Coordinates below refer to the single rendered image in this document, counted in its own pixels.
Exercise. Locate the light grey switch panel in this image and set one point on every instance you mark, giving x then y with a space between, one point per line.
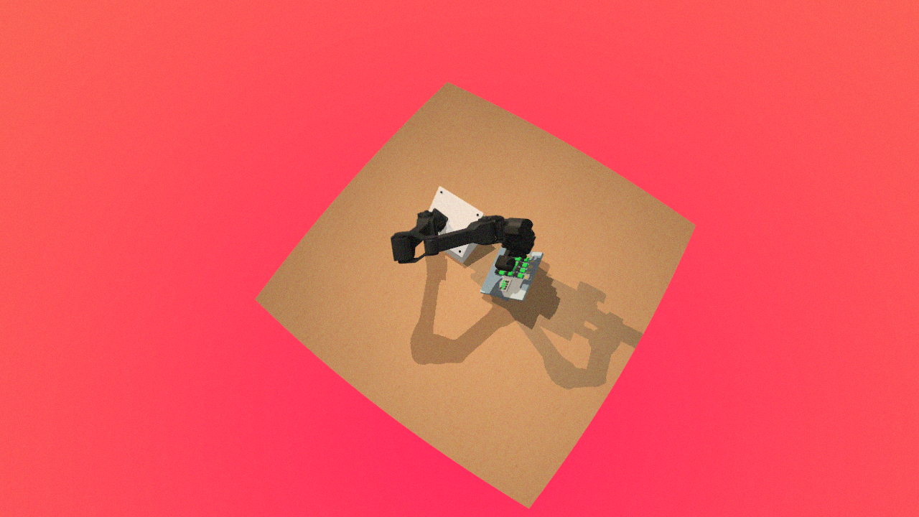
515 284

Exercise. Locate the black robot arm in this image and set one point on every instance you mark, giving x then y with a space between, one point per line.
482 231

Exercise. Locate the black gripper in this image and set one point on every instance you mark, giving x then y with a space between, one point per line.
506 263

